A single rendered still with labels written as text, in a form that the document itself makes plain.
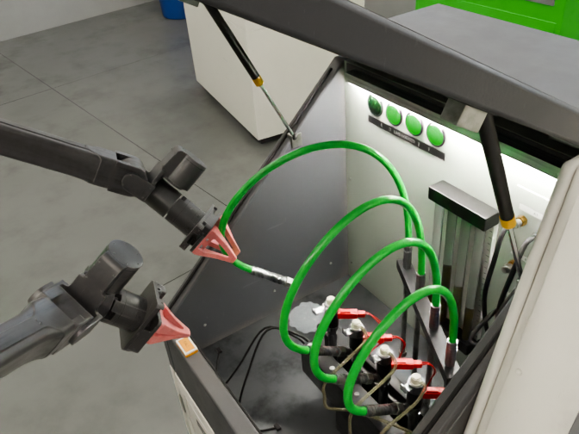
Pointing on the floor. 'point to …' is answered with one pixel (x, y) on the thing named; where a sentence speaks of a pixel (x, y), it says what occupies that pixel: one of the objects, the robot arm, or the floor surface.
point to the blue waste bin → (172, 9)
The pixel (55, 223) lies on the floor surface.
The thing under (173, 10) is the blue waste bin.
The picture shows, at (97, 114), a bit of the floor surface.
